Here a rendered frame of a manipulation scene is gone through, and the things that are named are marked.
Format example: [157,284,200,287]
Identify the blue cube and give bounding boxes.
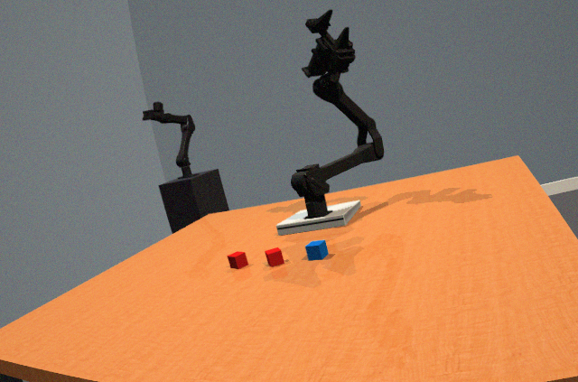
[305,239,329,261]

